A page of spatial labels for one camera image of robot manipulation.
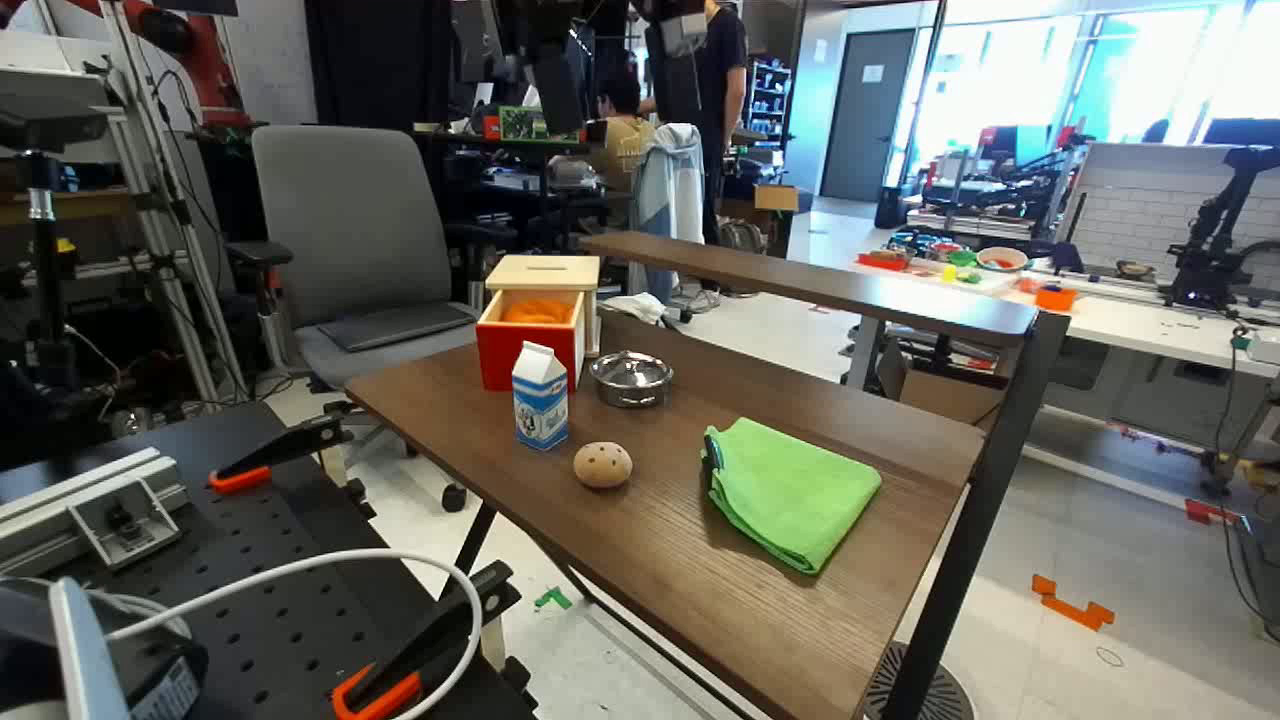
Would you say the green microfibre towel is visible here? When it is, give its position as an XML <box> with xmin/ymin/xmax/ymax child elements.
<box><xmin>700</xmin><ymin>411</ymin><xmax>888</xmax><ymax>580</ymax></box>

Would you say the small metal bowl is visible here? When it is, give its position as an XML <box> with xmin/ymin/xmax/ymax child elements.
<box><xmin>584</xmin><ymin>348</ymin><xmax>674</xmax><ymax>411</ymax></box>

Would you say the blue white milk carton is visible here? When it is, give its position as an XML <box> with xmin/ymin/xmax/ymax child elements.
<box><xmin>508</xmin><ymin>334</ymin><xmax>575</xmax><ymax>453</ymax></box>

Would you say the brown round potato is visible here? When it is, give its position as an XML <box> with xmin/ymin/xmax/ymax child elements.
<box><xmin>568</xmin><ymin>434</ymin><xmax>634</xmax><ymax>497</ymax></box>

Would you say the orange wooden box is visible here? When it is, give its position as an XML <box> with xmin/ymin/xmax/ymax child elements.
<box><xmin>470</xmin><ymin>252</ymin><xmax>603</xmax><ymax>397</ymax></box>

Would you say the cluttered black shelf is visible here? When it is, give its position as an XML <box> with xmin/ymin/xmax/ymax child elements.
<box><xmin>412</xmin><ymin>97</ymin><xmax>630</xmax><ymax>292</ymax></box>

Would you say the person in black shirt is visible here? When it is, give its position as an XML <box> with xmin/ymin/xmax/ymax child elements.
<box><xmin>691</xmin><ymin>0</ymin><xmax>751</xmax><ymax>252</ymax></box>

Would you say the grey office chair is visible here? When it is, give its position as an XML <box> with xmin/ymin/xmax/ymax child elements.
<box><xmin>225</xmin><ymin>118</ymin><xmax>484</xmax><ymax>516</ymax></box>

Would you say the grey door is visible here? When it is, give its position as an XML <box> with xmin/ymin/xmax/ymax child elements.
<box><xmin>821</xmin><ymin>29</ymin><xmax>922</xmax><ymax>202</ymax></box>

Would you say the black orange clamp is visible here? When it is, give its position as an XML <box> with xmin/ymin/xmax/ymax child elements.
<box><xmin>203</xmin><ymin>411</ymin><xmax>353</xmax><ymax>501</ymax></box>
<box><xmin>329</xmin><ymin>555</ymin><xmax>523</xmax><ymax>720</ymax></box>

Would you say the black metal table leg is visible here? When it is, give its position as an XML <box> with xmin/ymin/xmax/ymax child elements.
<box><xmin>876</xmin><ymin>311</ymin><xmax>1076</xmax><ymax>720</ymax></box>

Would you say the grey round floor base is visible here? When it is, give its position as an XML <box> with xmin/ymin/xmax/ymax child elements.
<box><xmin>854</xmin><ymin>653</ymin><xmax>977</xmax><ymax>720</ymax></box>

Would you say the black perforated breadboard table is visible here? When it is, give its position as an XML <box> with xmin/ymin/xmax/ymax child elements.
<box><xmin>0</xmin><ymin>397</ymin><xmax>535</xmax><ymax>720</ymax></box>

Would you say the white board panel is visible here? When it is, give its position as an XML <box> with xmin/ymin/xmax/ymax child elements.
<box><xmin>1064</xmin><ymin>139</ymin><xmax>1280</xmax><ymax>292</ymax></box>

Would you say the white lab table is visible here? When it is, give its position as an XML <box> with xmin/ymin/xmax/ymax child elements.
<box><xmin>853</xmin><ymin>252</ymin><xmax>1280</xmax><ymax>385</ymax></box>

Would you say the white cable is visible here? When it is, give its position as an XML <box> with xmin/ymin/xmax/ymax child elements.
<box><xmin>99</xmin><ymin>543</ymin><xmax>486</xmax><ymax>720</ymax></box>

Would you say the grey metal rack frame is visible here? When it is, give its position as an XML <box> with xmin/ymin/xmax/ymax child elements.
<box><xmin>76</xmin><ymin>0</ymin><xmax>256</xmax><ymax>403</ymax></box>

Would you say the aluminium extrusion rail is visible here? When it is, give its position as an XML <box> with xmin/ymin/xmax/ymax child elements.
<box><xmin>0</xmin><ymin>443</ymin><xmax>183</xmax><ymax>574</ymax></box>

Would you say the grey camera device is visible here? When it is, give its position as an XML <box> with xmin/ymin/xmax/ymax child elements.
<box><xmin>0</xmin><ymin>571</ymin><xmax>210</xmax><ymax>720</ymax></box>

